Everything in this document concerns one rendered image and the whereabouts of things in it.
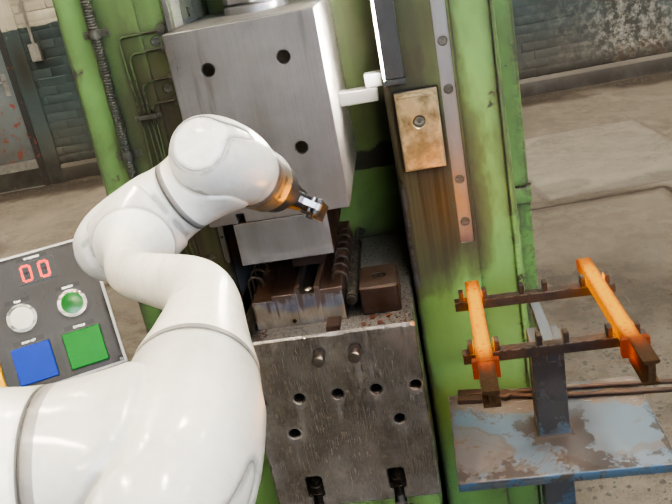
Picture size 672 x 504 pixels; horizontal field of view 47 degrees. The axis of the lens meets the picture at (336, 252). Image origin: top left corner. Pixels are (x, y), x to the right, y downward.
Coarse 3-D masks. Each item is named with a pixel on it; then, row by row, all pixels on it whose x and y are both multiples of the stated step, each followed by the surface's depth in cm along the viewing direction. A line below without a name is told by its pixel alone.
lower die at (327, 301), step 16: (272, 272) 184; (288, 272) 180; (320, 272) 173; (272, 288) 175; (288, 288) 171; (320, 288) 167; (336, 288) 167; (256, 304) 169; (272, 304) 169; (288, 304) 169; (304, 304) 169; (320, 304) 168; (336, 304) 168; (256, 320) 171; (272, 320) 170; (288, 320) 170; (304, 320) 170; (320, 320) 170
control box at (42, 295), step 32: (32, 256) 159; (64, 256) 160; (0, 288) 156; (32, 288) 158; (64, 288) 159; (96, 288) 160; (0, 320) 155; (64, 320) 158; (96, 320) 159; (0, 352) 154; (64, 352) 156; (32, 384) 154
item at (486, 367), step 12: (468, 288) 157; (468, 300) 152; (480, 300) 152; (480, 312) 147; (480, 324) 143; (480, 336) 138; (480, 348) 135; (480, 360) 130; (492, 360) 129; (480, 372) 127; (492, 372) 126; (480, 384) 124; (492, 384) 123; (492, 396) 122
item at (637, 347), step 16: (592, 272) 154; (592, 288) 149; (608, 288) 147; (608, 304) 141; (608, 320) 139; (624, 320) 135; (624, 336) 129; (640, 336) 127; (624, 352) 128; (640, 352) 123; (640, 368) 125; (656, 384) 121
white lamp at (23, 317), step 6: (12, 312) 156; (18, 312) 156; (24, 312) 156; (30, 312) 156; (12, 318) 155; (18, 318) 155; (24, 318) 156; (30, 318) 156; (12, 324) 155; (18, 324) 155; (24, 324) 155; (30, 324) 156
